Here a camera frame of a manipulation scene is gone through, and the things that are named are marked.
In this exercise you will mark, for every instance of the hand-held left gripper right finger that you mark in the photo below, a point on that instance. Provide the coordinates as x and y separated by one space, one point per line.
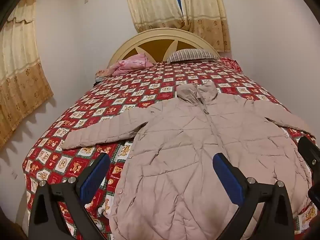
228 180

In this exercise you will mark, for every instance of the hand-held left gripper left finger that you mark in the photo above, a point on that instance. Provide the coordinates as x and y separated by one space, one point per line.
96 177

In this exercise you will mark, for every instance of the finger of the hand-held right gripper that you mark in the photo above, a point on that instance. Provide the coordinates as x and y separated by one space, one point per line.
308 150

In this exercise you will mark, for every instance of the pink quilted cloth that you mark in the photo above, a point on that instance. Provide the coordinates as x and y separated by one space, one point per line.
131 64

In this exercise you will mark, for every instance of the red printed patchwork blanket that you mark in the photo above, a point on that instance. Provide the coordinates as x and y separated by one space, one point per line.
100 110

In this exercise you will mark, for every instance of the beige quilted puffer jacket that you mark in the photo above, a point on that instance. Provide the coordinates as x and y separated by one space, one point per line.
200 155

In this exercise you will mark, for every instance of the striped pillow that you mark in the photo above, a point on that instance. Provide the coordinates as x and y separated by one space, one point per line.
191 55

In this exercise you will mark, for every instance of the cream and gold side curtain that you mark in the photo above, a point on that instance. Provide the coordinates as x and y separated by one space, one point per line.
18 75

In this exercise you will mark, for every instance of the cream and brown headboard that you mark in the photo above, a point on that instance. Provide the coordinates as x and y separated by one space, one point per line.
155 46

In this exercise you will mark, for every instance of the cream window curtain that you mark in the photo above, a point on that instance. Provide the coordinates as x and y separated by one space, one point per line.
175 7

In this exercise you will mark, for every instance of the red patterned cloth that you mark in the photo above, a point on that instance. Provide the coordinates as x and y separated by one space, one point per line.
231 62

